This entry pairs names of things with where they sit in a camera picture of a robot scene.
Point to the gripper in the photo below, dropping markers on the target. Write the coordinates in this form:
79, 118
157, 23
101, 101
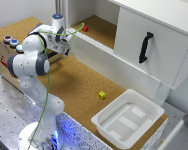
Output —
65, 43

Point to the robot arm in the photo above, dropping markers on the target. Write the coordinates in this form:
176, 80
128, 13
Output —
30, 63

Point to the pink block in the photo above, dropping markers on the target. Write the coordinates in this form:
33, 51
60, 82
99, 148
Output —
85, 28

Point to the white cabinet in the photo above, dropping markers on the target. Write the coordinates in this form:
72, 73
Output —
104, 50

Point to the green button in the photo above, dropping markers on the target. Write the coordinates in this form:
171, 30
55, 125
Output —
19, 48

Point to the blue button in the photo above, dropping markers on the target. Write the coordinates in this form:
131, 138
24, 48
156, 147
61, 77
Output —
14, 42

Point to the wooden drawer box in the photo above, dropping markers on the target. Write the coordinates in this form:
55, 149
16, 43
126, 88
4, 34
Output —
14, 40

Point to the red button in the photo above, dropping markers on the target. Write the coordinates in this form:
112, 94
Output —
7, 38

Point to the yellow block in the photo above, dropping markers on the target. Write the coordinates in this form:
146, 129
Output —
102, 95

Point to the white sliding door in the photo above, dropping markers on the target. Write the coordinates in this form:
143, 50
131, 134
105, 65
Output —
154, 46

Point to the white plastic box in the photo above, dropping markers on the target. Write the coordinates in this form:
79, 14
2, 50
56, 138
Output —
127, 118

